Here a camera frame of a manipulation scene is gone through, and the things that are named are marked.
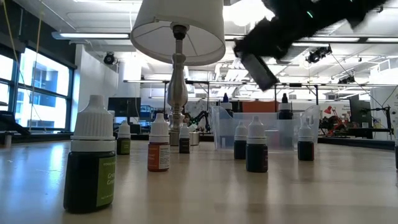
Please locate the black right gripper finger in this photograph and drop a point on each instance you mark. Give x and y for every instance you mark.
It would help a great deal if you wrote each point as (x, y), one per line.
(259, 71)

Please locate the small orange food coloring bottle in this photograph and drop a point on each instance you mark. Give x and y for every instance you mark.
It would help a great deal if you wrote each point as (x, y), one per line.
(158, 155)

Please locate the small green food coloring bottle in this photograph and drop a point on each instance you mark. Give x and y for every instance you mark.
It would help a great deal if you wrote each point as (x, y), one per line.
(123, 146)
(87, 174)

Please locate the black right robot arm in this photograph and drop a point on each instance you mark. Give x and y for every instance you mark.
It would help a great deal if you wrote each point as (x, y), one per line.
(342, 9)

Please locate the black overhead gantry bar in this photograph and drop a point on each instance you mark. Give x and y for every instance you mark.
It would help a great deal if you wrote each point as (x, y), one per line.
(295, 84)

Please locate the black ceiling spotlight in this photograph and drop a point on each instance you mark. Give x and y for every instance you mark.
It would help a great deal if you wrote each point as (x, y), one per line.
(318, 53)
(346, 80)

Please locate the ceiling light strip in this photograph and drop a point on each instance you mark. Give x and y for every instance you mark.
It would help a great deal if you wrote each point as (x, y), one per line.
(326, 39)
(93, 35)

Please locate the clear plastic bin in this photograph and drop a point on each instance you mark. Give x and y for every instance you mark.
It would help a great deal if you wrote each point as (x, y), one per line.
(280, 137)

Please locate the red desk lamp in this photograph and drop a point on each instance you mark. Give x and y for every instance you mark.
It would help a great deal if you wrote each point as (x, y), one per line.
(328, 109)

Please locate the silver table lamp white shade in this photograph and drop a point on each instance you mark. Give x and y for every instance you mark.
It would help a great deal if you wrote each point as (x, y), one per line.
(177, 87)

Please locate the black computer monitor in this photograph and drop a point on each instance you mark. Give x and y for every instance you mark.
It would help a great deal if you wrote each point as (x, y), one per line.
(124, 107)
(360, 109)

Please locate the large window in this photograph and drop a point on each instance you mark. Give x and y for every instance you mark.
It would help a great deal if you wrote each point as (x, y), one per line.
(43, 77)

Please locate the black angled stand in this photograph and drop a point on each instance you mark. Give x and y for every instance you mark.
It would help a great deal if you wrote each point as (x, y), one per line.
(12, 124)

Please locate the black ceiling camera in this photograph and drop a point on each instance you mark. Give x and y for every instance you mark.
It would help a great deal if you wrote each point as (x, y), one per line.
(109, 58)

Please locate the small white post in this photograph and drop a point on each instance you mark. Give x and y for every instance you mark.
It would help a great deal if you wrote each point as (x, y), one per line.
(7, 140)

